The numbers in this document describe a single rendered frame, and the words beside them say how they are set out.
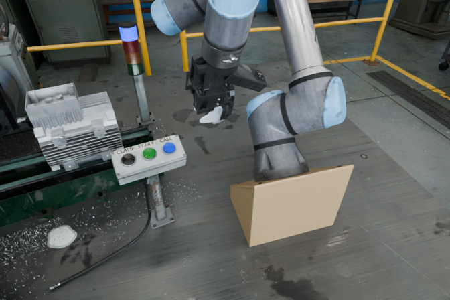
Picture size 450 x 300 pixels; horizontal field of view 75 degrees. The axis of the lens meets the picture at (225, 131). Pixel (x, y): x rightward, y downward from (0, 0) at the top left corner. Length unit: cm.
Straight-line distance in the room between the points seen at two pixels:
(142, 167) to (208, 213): 30
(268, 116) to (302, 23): 25
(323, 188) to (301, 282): 24
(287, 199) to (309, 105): 24
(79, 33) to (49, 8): 37
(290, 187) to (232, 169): 37
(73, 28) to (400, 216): 367
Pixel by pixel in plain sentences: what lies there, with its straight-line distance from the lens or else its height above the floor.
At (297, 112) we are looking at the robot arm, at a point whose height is 113.
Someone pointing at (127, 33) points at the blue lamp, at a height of 119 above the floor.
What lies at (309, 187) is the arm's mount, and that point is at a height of 99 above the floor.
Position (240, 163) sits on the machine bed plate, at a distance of 108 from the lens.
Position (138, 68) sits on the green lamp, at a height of 106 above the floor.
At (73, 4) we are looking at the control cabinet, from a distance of 391.
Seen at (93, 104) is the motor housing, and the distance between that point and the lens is 90.
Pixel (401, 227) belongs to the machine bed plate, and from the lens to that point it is 103.
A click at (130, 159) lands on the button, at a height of 107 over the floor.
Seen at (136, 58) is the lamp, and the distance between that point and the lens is 119.
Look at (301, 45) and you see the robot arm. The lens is 80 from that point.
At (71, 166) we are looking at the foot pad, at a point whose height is 97.
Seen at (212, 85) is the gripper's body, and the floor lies 127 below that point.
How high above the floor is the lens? 153
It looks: 36 degrees down
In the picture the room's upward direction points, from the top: straight up
